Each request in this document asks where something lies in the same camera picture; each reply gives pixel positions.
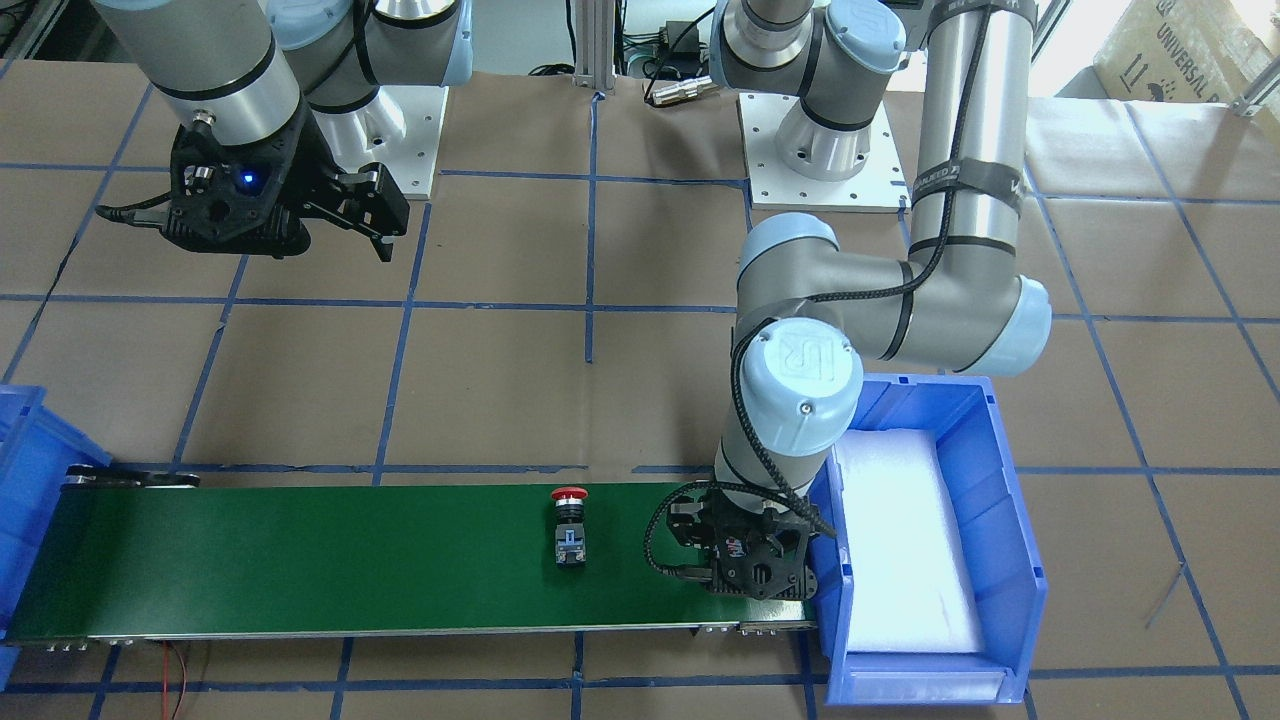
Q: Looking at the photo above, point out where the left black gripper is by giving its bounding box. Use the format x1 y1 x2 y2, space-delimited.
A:
668 482 817 601

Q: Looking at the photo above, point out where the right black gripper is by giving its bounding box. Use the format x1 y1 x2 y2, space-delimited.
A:
160 105 410 263

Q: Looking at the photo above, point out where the red push button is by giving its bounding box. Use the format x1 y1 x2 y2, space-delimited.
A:
550 486 589 568

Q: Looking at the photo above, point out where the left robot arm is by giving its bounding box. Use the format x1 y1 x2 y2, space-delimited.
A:
643 1 1052 600

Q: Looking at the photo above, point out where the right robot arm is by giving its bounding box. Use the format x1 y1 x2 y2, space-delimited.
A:
95 1 474 263

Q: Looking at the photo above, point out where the white foam pad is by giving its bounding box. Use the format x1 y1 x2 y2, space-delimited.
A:
832 429 986 653

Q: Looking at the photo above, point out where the black power adapter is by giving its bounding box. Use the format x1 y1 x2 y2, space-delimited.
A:
660 20 701 60

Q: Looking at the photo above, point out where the green conveyor belt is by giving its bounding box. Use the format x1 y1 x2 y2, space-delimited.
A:
5 482 817 647

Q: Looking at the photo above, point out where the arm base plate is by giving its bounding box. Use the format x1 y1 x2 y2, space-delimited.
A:
739 92 911 213
314 86 451 200

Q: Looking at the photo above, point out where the aluminium frame post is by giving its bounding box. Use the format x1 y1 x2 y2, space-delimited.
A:
571 0 620 95

